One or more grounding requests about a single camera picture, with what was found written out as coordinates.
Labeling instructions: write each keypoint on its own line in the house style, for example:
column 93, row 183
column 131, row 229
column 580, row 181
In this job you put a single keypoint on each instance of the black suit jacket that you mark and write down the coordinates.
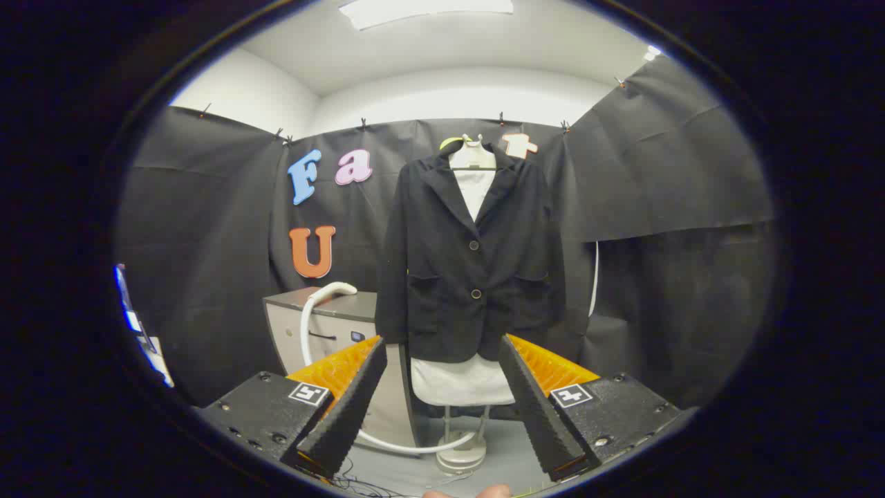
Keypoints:
column 449, row 277

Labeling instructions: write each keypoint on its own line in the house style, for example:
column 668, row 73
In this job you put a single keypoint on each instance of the white plastic hanger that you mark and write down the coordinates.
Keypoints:
column 472, row 158

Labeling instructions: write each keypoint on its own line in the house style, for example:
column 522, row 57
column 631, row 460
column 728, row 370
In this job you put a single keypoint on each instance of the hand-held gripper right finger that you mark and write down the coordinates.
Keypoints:
column 536, row 415

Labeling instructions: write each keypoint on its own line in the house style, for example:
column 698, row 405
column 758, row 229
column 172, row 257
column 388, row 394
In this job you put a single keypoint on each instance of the grey cabinet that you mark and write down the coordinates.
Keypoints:
column 346, row 318

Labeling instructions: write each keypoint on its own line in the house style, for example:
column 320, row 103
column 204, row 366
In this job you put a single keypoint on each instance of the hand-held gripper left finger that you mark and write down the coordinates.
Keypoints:
column 346, row 415

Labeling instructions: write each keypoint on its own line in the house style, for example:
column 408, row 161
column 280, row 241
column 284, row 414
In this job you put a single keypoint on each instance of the row of black cloth clips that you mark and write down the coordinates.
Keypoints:
column 363, row 124

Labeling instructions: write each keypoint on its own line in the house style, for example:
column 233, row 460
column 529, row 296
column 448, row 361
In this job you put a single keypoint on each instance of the grey metal stand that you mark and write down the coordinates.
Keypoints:
column 461, row 456

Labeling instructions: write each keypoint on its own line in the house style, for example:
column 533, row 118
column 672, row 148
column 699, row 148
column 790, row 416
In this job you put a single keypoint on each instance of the white and blue panel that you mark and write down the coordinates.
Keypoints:
column 142, row 332

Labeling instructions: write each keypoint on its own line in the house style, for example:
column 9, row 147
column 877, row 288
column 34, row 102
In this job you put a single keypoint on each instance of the long ceiling light panel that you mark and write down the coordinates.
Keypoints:
column 422, row 10

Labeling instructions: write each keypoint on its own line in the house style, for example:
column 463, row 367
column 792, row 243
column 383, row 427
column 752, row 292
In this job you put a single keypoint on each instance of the black backdrop cloth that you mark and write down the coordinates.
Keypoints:
column 207, row 242

